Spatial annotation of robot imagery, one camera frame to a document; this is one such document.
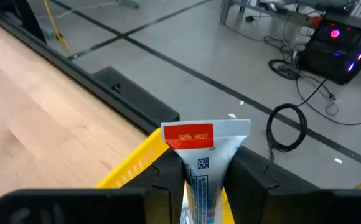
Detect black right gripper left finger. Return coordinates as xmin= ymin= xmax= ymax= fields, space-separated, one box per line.
xmin=121 ymin=147 xmax=187 ymax=224

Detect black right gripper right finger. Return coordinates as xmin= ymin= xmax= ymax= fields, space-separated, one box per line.
xmin=223 ymin=145 xmax=361 ymax=224

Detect white toothpaste tube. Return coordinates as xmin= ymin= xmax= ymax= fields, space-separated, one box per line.
xmin=160 ymin=119 xmax=251 ymax=224

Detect small white tube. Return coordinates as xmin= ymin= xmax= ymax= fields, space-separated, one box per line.
xmin=95 ymin=127 xmax=235 ymax=224

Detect plain black floor plate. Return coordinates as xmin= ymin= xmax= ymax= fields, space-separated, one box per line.
xmin=91 ymin=65 xmax=181 ymax=125

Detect black computer tower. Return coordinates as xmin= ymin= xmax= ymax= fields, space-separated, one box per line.
xmin=298 ymin=17 xmax=361 ymax=85

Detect grey desk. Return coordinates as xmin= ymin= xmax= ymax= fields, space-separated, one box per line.
xmin=219 ymin=0 xmax=361 ymax=29

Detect coiled black cable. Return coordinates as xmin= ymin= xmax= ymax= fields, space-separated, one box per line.
xmin=265 ymin=103 xmax=309 ymax=163

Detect tangled black floor cables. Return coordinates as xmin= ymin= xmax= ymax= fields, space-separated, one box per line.
xmin=263 ymin=35 xmax=361 ymax=127

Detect black aluminium table frame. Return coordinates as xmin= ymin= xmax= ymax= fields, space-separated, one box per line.
xmin=0 ymin=0 xmax=156 ymax=134

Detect yellow floor cable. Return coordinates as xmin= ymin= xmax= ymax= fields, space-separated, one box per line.
xmin=42 ymin=0 xmax=72 ymax=51

